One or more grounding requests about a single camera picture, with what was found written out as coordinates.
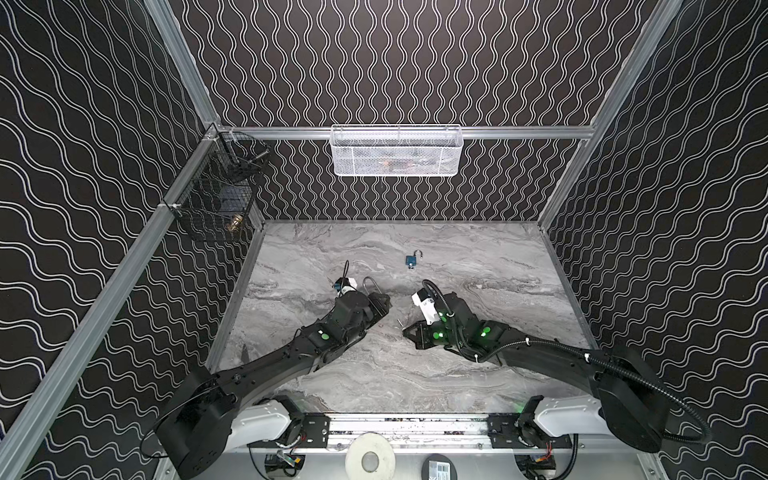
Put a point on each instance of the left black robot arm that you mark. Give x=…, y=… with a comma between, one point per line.
x=212, y=413

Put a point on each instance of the white wire mesh basket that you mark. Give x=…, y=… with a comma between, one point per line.
x=396, y=150

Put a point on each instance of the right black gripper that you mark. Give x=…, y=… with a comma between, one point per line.
x=425, y=330

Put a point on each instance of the large brass padlock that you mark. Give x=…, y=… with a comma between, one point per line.
x=369, y=285

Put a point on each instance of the white tape roll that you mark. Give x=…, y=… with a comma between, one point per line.
x=370, y=457

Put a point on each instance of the black wire mesh basket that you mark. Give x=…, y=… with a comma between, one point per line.
x=217, y=201

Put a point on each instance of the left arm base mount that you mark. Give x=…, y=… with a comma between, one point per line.
x=311, y=431

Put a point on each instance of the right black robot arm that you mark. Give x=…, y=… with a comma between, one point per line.
x=619, y=394

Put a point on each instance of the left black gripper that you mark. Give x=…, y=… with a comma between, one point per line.
x=366, y=302

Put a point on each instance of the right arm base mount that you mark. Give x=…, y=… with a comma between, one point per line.
x=516, y=431

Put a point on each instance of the small blue padlock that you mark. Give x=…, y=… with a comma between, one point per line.
x=411, y=261

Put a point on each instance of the black round labelled puck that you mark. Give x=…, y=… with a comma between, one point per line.
x=438, y=467

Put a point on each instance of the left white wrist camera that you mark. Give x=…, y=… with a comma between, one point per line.
x=344, y=285

